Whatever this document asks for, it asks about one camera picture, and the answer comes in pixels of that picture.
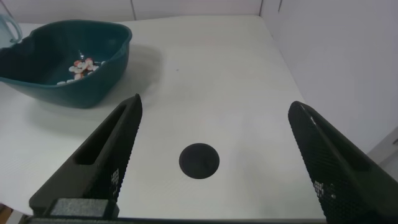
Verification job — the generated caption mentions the black round table hole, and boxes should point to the black round table hole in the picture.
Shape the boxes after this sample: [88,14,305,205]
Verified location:
[178,142,220,180]

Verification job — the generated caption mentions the red and white solid pieces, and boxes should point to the red and white solid pieces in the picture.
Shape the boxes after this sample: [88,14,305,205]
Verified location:
[57,57,106,85]

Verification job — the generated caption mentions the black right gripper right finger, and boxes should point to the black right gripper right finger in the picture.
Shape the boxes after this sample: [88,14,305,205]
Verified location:
[287,100,398,224]

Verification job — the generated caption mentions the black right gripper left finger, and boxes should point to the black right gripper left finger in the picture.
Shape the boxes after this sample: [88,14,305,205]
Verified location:
[29,93,144,218]

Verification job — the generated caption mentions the clear blue ribbed cup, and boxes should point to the clear blue ribbed cup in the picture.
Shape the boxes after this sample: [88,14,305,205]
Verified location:
[0,11,24,50]

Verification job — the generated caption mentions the dark teal square basin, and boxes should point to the dark teal square basin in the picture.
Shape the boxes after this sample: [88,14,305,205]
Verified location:
[0,19,133,109]

